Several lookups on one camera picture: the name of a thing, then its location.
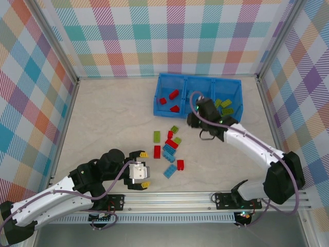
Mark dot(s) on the left controller board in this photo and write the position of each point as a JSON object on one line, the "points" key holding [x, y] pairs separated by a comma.
{"points": [[102, 214]]}

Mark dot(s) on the right controller board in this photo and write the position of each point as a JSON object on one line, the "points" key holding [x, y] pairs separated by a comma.
{"points": [[244, 215]]}

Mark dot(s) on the blue lego brick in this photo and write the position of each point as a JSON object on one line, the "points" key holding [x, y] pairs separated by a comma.
{"points": [[169, 149], [170, 170], [168, 156]]}

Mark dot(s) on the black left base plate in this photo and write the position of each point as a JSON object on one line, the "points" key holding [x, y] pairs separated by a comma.
{"points": [[115, 202]]}

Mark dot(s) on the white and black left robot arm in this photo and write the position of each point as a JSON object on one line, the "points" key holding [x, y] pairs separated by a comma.
{"points": [[46, 195]]}

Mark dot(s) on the controller board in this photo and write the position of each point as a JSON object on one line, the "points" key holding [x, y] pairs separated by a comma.
{"points": [[244, 215], [102, 214]]}

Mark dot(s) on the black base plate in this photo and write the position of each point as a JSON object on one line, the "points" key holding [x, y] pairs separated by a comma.
{"points": [[223, 200], [115, 202]]}

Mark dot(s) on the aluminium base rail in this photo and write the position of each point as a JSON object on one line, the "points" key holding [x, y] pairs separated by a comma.
{"points": [[167, 200]]}

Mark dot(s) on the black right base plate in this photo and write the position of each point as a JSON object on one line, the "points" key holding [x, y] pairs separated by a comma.
{"points": [[223, 200]]}

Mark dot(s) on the aluminium floor frame bar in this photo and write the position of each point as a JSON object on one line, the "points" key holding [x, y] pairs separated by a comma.
{"points": [[64, 128], [273, 128]]}

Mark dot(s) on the aluminium frame post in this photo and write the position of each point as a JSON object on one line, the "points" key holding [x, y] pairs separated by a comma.
{"points": [[55, 41], [280, 38]]}

